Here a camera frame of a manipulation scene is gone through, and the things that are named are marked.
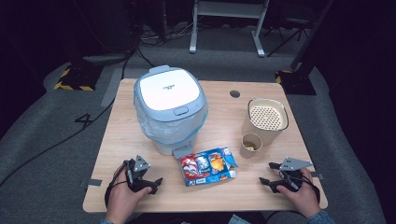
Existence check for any black yellow striped stand base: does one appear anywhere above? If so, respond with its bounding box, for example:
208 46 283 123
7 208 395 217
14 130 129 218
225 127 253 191
275 69 318 96
53 63 105 92

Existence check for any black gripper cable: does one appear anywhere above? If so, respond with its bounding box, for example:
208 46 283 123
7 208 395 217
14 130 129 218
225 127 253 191
104 160 132 209
281 171 322 203

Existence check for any person's right hand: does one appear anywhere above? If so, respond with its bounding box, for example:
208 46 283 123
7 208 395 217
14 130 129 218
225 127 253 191
276 169 321 218

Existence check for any person's left hand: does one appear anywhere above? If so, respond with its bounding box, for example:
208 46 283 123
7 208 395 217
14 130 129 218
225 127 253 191
105 169 153 222

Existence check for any black tripod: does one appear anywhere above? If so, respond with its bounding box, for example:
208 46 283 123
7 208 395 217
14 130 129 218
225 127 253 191
266 12 309 58

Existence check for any white metal desk frame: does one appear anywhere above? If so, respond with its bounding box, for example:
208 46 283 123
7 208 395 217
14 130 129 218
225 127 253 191
189 0 271 58

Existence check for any clear plastic bin liner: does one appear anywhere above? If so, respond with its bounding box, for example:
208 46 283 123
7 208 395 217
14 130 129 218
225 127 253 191
134 96 209 146

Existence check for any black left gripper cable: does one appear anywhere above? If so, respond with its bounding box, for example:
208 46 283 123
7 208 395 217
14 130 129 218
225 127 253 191
104 160 132 209

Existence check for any long black floor cable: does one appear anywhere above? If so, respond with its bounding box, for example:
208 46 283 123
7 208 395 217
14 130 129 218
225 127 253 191
0 46 139 189

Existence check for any beige container with perforated strainer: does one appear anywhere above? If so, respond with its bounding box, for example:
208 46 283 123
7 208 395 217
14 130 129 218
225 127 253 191
241 97 290 147

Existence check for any black slanted stand pole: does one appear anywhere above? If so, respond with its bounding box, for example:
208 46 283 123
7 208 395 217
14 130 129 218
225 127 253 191
290 0 334 72

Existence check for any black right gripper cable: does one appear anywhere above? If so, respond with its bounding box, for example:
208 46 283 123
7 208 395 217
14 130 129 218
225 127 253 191
281 171 322 203

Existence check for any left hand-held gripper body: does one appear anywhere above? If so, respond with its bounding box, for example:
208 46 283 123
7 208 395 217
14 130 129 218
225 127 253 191
123 154 154 192

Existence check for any colourful snack packet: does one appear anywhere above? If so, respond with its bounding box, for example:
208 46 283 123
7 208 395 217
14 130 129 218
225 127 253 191
178 147 239 188

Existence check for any white and blue pedal bin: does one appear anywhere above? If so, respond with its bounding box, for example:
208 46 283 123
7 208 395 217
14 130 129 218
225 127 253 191
133 64 210 161

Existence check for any brown paper cup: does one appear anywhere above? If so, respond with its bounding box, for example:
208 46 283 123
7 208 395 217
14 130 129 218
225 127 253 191
238 132 264 160

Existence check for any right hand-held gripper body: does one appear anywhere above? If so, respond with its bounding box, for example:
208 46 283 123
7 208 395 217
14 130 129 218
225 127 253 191
276 157 314 191

